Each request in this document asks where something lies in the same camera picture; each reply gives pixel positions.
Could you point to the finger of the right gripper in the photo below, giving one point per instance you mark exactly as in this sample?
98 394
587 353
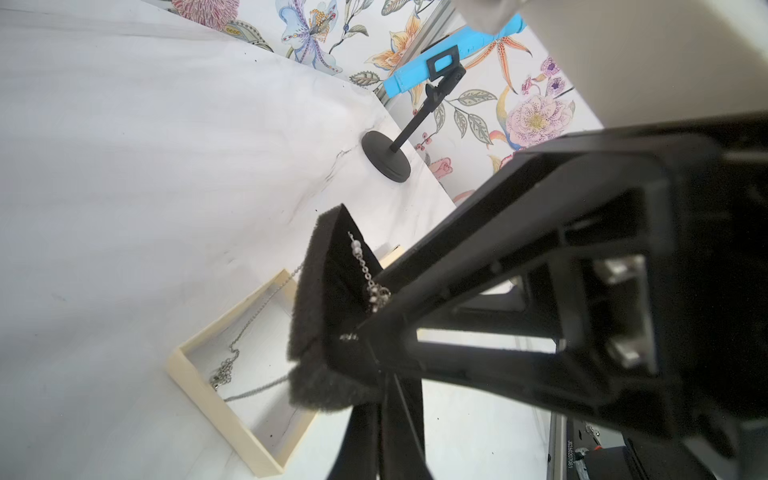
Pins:
466 308

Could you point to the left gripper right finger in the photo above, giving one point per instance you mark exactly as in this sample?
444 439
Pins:
402 437

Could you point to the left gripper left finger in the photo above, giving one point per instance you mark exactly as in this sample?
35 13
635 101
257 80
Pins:
358 457

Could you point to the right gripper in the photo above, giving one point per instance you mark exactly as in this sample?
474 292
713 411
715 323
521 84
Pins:
738 288

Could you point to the black foam insert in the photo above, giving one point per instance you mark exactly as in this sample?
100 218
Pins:
333 369

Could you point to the blue microphone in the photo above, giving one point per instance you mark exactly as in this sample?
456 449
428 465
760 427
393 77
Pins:
442 56

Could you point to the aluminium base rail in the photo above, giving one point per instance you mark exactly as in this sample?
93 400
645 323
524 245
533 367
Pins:
580 450

